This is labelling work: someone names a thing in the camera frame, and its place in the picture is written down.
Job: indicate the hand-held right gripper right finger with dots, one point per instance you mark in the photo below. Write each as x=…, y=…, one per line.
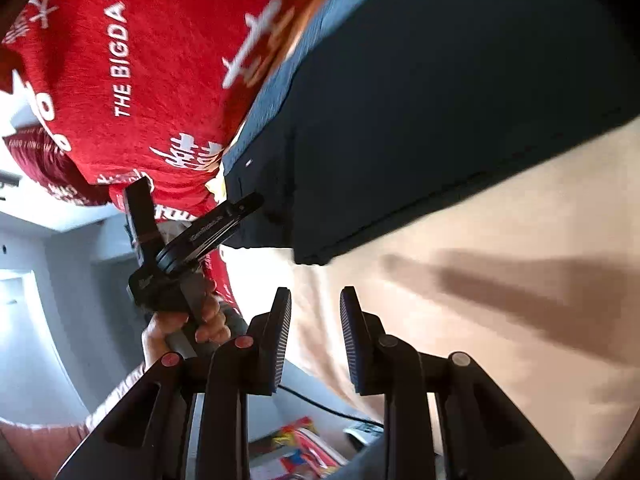
x=350, y=340

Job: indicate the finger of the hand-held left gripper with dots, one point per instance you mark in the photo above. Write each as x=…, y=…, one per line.
x=141, y=220
x=240, y=210

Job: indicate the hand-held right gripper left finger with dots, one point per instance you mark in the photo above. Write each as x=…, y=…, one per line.
x=281, y=340

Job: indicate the dark pants with patterned waistband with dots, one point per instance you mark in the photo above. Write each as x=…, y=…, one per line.
x=425, y=110

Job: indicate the person's left forearm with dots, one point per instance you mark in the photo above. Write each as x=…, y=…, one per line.
x=55, y=435

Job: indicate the person's left hand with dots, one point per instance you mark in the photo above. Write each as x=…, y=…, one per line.
x=165, y=335

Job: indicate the white device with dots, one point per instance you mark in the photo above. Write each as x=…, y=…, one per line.
x=362, y=437

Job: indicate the colourful packets on floor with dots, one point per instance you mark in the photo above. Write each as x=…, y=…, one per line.
x=295, y=452

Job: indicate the red printed blanket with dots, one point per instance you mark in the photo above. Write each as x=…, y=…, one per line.
x=150, y=60

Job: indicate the beige bed sheet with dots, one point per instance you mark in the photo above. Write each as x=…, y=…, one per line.
x=500, y=260

